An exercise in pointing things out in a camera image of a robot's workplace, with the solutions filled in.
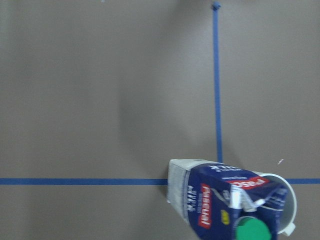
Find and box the blue white milk carton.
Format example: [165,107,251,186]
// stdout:
[167,159,292,240]

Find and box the white ribbed plastic cup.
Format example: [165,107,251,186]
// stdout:
[258,172,297,237]

